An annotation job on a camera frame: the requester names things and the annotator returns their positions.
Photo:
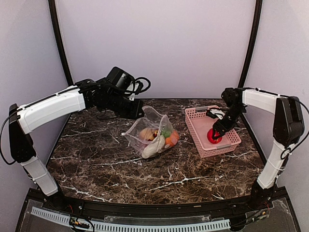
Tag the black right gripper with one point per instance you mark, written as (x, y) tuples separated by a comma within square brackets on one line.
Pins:
[(219, 128)]

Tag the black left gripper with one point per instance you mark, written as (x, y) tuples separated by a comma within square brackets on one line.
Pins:
[(135, 113)]

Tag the red tomato toy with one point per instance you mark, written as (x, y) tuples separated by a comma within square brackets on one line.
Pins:
[(214, 137)]

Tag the orange fruit toy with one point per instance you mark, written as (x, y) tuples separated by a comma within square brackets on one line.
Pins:
[(172, 140)]

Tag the small green radish leaf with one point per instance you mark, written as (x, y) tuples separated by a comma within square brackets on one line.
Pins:
[(166, 133)]

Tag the yellow peach toy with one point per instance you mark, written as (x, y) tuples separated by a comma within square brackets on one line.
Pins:
[(146, 134)]

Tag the clear zip top bag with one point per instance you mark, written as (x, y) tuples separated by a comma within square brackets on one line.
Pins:
[(152, 119)]

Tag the wrinkled white radish toy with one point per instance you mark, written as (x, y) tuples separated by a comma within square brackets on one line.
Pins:
[(152, 149)]

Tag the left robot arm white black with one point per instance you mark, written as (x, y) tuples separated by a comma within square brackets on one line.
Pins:
[(25, 119)]

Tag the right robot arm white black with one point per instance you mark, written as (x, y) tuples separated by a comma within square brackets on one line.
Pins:
[(288, 133)]

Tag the pink plastic basket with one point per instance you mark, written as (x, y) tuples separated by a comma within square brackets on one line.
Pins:
[(199, 124)]

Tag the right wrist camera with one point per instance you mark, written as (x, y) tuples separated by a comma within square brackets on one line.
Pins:
[(214, 113)]

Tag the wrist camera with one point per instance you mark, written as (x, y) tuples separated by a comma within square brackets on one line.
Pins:
[(133, 89), (214, 113)]

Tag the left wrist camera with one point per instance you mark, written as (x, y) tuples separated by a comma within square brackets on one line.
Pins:
[(133, 89)]

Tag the black front rail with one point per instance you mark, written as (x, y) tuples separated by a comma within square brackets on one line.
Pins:
[(95, 209)]

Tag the white slotted cable duct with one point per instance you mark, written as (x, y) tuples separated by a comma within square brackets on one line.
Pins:
[(123, 224)]

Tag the left black frame post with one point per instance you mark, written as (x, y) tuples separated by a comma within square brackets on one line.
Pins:
[(59, 41)]

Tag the black frame post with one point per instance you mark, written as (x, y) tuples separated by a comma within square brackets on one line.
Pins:
[(59, 41), (251, 43)]

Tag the right black frame post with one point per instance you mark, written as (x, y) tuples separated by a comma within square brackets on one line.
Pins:
[(251, 43)]

